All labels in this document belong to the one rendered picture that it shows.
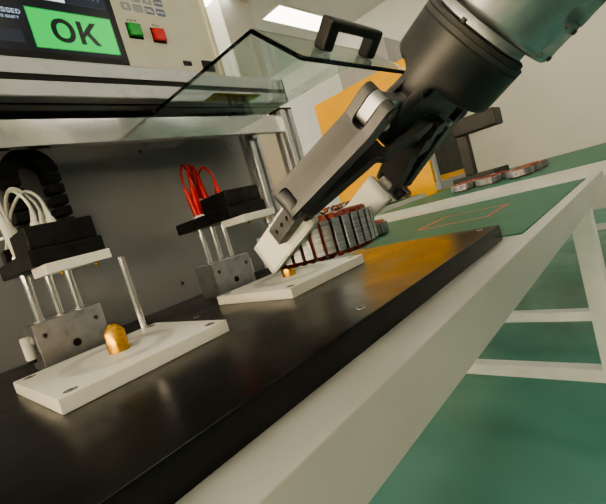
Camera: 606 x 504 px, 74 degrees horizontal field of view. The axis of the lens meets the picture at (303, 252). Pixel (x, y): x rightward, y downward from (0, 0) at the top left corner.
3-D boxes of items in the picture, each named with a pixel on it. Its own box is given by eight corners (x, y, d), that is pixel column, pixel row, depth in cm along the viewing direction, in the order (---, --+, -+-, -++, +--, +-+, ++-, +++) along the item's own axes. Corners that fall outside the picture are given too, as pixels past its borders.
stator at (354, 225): (401, 231, 39) (391, 194, 38) (332, 263, 31) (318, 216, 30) (316, 249, 46) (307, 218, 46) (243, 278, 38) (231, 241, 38)
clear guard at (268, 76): (412, 74, 57) (401, 31, 56) (303, 58, 40) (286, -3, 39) (264, 147, 80) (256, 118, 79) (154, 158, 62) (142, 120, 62)
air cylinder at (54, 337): (114, 343, 50) (100, 301, 49) (47, 372, 44) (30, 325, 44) (99, 343, 53) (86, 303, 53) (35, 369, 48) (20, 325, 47)
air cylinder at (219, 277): (257, 282, 67) (247, 251, 66) (221, 298, 62) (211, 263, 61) (239, 285, 70) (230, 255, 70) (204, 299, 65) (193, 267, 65)
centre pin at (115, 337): (133, 346, 39) (124, 319, 38) (113, 355, 37) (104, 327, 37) (125, 346, 40) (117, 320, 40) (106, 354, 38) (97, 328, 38)
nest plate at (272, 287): (364, 262, 56) (362, 253, 56) (293, 298, 45) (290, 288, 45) (290, 273, 67) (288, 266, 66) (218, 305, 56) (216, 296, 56)
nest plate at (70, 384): (230, 330, 39) (226, 318, 39) (63, 415, 28) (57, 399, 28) (158, 331, 49) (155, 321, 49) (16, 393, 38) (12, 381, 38)
